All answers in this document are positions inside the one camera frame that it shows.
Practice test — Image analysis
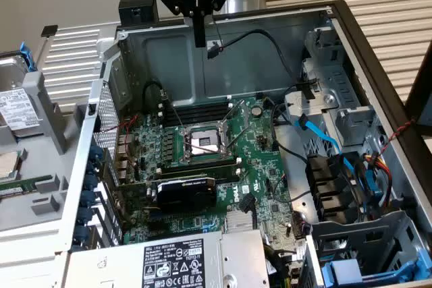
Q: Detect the red black twisted wire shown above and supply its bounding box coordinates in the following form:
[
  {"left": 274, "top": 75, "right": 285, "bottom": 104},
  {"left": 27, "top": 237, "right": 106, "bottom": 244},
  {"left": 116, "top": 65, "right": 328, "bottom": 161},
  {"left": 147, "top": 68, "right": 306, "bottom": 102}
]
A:
[{"left": 377, "top": 117, "right": 418, "bottom": 159}]

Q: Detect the metal socket cover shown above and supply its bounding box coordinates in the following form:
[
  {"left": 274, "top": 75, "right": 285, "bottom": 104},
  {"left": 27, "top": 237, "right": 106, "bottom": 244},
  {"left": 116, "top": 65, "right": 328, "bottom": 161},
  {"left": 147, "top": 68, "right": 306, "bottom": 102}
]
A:
[{"left": 221, "top": 98, "right": 251, "bottom": 134}]

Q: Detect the CPU socket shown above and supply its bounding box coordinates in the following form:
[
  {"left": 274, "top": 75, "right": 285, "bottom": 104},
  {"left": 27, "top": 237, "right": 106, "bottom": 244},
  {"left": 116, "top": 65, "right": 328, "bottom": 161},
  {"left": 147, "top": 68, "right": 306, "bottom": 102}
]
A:
[{"left": 178, "top": 122, "right": 234, "bottom": 167}]

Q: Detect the blue data wire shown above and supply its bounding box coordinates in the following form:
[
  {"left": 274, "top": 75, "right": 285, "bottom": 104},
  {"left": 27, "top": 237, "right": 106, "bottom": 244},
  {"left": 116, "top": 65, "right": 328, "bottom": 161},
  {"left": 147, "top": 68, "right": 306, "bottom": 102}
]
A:
[{"left": 294, "top": 114, "right": 384, "bottom": 206}]

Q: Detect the black plastic air duct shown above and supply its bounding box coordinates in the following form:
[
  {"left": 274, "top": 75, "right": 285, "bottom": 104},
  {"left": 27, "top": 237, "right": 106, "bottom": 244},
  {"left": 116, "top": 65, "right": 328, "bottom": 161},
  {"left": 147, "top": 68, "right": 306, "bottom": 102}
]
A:
[{"left": 305, "top": 152, "right": 364, "bottom": 225}]

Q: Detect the grey parts rack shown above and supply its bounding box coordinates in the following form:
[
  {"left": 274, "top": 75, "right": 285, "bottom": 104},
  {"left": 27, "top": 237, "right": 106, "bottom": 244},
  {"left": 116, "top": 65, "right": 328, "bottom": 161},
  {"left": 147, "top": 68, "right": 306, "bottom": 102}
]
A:
[{"left": 0, "top": 69, "right": 92, "bottom": 233}]

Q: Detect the white case fixture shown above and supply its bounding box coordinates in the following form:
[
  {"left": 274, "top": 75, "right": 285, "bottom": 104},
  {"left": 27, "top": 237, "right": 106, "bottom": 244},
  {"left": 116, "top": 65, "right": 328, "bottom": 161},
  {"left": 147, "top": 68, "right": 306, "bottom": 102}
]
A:
[{"left": 0, "top": 220, "right": 72, "bottom": 288}]

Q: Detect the black wire loop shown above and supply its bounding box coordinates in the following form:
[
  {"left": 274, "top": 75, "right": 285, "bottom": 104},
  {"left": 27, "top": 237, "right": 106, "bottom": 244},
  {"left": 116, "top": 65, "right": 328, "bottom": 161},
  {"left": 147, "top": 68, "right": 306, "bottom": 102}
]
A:
[{"left": 142, "top": 80, "right": 169, "bottom": 113}]

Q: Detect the silver CPU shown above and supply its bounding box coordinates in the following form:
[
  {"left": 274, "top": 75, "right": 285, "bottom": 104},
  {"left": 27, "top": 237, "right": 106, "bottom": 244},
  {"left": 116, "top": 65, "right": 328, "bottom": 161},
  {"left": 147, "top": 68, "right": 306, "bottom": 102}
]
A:
[{"left": 0, "top": 149, "right": 23, "bottom": 181}]

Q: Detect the black clamp block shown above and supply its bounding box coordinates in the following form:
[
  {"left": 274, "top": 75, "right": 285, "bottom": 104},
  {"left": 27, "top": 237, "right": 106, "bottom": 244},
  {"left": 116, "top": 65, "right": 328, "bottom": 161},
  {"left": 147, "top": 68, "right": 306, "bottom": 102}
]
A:
[{"left": 117, "top": 0, "right": 159, "bottom": 28}]

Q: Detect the thin black red wire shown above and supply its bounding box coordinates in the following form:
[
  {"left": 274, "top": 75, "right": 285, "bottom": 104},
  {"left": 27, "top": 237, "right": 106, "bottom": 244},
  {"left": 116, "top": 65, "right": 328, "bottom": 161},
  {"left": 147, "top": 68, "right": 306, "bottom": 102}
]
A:
[{"left": 204, "top": 11, "right": 225, "bottom": 52}]

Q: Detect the black wire with connector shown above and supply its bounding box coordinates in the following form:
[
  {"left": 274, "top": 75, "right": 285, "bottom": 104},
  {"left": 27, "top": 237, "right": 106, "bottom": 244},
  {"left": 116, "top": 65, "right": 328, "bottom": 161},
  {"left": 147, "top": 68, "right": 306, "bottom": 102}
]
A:
[{"left": 206, "top": 29, "right": 320, "bottom": 100}]

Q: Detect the red yellow power wire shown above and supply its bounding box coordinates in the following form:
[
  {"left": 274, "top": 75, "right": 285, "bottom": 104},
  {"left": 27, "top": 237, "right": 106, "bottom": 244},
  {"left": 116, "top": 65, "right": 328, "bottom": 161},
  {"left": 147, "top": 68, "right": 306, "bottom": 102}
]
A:
[{"left": 363, "top": 153, "right": 394, "bottom": 208}]

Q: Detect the hard disk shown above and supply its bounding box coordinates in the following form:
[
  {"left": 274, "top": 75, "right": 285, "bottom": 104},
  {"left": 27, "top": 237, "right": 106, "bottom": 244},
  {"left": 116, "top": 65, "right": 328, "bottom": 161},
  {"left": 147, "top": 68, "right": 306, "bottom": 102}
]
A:
[{"left": 0, "top": 42, "right": 44, "bottom": 139}]

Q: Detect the black graphics card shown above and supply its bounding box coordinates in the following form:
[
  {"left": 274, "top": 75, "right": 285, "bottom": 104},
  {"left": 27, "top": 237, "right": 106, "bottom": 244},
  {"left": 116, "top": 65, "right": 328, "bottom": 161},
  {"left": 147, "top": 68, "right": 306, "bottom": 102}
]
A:
[{"left": 116, "top": 172, "right": 219, "bottom": 217}]

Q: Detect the black flat connector cable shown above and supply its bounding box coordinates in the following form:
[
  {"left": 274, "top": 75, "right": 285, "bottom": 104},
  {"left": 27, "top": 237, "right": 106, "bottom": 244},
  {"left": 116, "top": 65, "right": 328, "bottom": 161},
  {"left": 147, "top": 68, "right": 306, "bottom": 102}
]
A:
[{"left": 238, "top": 194, "right": 258, "bottom": 231}]

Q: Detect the metal locking lever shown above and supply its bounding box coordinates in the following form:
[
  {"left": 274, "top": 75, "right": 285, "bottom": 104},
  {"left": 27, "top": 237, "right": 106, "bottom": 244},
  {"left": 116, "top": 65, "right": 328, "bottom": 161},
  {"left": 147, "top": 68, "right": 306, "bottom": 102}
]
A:
[
  {"left": 224, "top": 121, "right": 250, "bottom": 154},
  {"left": 161, "top": 89, "right": 186, "bottom": 131}
]

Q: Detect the silver optical drive cage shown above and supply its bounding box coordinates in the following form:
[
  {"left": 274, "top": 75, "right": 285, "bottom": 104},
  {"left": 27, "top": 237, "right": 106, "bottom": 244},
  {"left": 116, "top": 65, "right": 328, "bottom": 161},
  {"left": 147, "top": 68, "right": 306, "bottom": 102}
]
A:
[{"left": 302, "top": 18, "right": 375, "bottom": 149}]

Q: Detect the green motherboard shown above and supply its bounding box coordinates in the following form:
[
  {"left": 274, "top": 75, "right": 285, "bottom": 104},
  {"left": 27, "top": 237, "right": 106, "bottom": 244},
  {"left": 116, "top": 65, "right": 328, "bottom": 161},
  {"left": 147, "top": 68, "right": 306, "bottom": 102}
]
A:
[{"left": 113, "top": 94, "right": 304, "bottom": 262}]

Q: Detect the silver chipset heatsink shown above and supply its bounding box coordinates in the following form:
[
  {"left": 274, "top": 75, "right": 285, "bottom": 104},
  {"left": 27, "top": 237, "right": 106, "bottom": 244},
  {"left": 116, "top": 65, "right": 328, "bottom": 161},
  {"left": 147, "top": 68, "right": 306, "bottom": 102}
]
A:
[{"left": 225, "top": 212, "right": 254, "bottom": 233}]

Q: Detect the blue disk caddy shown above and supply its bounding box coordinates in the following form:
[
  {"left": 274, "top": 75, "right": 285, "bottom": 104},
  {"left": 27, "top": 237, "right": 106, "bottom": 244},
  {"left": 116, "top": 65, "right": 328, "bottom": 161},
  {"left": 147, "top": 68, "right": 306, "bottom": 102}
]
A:
[{"left": 320, "top": 257, "right": 432, "bottom": 285}]

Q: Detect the black motherboard cable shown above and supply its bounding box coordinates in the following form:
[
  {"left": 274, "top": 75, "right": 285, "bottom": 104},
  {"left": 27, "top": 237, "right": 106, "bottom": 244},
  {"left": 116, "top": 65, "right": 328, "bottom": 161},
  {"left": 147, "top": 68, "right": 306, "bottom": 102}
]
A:
[{"left": 271, "top": 102, "right": 310, "bottom": 164}]

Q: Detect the black RAM slot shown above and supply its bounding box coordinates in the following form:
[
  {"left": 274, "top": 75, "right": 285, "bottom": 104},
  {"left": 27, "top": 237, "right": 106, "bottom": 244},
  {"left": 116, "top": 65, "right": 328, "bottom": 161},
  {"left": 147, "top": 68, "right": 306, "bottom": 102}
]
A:
[
  {"left": 163, "top": 109, "right": 234, "bottom": 124},
  {"left": 157, "top": 161, "right": 241, "bottom": 173},
  {"left": 164, "top": 101, "right": 233, "bottom": 113},
  {"left": 160, "top": 168, "right": 241, "bottom": 183}
]

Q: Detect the silver power supply with label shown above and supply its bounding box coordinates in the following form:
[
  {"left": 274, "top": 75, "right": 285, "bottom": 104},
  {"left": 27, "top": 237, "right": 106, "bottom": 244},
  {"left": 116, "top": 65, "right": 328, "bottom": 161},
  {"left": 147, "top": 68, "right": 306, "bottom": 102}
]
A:
[{"left": 65, "top": 229, "right": 271, "bottom": 288}]

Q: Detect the green RAM stick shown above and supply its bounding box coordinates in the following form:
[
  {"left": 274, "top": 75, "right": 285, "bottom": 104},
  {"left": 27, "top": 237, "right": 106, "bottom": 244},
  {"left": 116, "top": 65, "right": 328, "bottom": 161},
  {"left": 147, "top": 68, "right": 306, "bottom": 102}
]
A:
[{"left": 0, "top": 175, "right": 55, "bottom": 198}]

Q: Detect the open grey PC case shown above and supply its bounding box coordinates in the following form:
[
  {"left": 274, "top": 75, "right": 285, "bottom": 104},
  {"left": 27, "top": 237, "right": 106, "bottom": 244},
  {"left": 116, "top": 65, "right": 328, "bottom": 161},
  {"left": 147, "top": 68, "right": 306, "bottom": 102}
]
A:
[{"left": 55, "top": 0, "right": 432, "bottom": 288}]

